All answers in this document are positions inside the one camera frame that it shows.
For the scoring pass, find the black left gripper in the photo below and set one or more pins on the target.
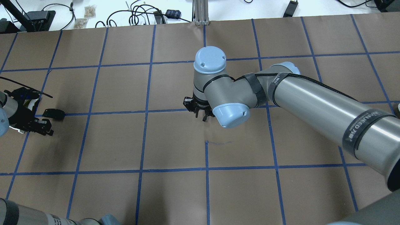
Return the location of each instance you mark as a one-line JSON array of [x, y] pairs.
[[21, 117]]

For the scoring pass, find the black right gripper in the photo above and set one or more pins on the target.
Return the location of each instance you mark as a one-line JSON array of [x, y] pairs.
[[198, 106]]

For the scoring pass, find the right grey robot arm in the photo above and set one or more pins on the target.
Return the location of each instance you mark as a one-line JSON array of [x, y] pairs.
[[369, 134]]

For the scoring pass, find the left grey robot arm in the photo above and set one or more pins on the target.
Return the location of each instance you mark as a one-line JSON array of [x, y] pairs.
[[15, 214]]

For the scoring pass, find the black power adapter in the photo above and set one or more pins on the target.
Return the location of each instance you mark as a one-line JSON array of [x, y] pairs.
[[290, 9]]

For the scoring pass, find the black flat bracket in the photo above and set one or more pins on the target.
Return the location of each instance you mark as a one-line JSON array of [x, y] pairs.
[[55, 114]]

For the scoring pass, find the aluminium frame post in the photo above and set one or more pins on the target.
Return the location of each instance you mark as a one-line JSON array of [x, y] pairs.
[[200, 12]]

